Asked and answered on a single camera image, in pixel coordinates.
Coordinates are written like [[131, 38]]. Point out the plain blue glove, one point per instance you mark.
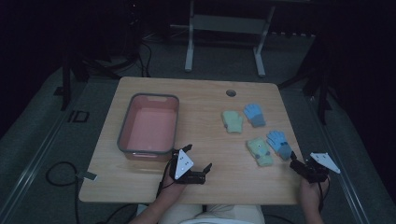
[[254, 115]]

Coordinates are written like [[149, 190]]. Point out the black tripod stand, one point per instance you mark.
[[93, 62]]

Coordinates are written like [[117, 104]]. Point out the metal floor rail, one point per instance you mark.
[[31, 171], [339, 174]]

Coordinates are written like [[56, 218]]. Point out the grey table clip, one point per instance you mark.
[[87, 176]]

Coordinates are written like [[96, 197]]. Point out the person's light trousers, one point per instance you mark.
[[214, 214]]

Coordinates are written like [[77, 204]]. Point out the blue glove with dark mark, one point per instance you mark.
[[278, 143]]

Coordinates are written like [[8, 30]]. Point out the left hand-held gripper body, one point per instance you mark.
[[183, 165]]

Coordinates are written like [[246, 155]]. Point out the white metal desk frame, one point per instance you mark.
[[229, 25]]

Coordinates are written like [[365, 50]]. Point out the grey table grommet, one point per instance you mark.
[[231, 93]]

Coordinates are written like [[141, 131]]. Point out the pink plastic bin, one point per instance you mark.
[[149, 127]]

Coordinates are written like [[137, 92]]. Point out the person's left hand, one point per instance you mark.
[[171, 188]]

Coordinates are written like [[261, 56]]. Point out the green sock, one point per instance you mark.
[[232, 122]]

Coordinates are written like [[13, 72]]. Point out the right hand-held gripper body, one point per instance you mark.
[[316, 172]]

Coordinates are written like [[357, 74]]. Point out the green glove with patch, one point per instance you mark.
[[261, 152]]

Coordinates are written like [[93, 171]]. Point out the person's right hand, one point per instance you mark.
[[311, 193]]

